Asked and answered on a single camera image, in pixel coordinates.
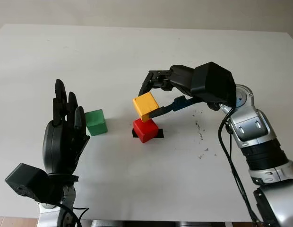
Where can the black tape mark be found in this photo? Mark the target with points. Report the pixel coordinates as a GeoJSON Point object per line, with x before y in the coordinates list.
{"type": "Point", "coordinates": [161, 133]}

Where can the dark grey robot torso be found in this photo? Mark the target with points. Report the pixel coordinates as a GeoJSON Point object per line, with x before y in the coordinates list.
{"type": "Point", "coordinates": [137, 223]}

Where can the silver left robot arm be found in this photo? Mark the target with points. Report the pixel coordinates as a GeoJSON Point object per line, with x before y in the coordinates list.
{"type": "Point", "coordinates": [68, 191]}

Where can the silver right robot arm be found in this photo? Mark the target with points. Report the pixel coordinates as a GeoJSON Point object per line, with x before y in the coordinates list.
{"type": "Point", "coordinates": [250, 123]}

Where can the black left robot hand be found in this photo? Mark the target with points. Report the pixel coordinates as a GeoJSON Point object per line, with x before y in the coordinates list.
{"type": "Point", "coordinates": [56, 146]}

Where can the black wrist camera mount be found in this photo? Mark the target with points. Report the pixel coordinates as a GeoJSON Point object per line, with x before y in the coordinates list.
{"type": "Point", "coordinates": [28, 182]}
{"type": "Point", "coordinates": [212, 82]}

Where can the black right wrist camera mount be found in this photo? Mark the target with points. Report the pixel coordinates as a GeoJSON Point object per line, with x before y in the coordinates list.
{"type": "Point", "coordinates": [212, 82]}

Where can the green block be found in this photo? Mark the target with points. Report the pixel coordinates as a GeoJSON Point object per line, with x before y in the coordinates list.
{"type": "Point", "coordinates": [97, 123]}

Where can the yellow block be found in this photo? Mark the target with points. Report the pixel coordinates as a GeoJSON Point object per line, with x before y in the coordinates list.
{"type": "Point", "coordinates": [145, 105]}

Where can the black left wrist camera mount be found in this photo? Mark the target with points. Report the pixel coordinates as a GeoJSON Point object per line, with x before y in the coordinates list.
{"type": "Point", "coordinates": [28, 182]}

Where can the red block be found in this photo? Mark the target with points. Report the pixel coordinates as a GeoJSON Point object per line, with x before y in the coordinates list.
{"type": "Point", "coordinates": [146, 131]}

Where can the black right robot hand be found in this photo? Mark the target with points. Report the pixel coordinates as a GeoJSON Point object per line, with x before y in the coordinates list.
{"type": "Point", "coordinates": [183, 78]}

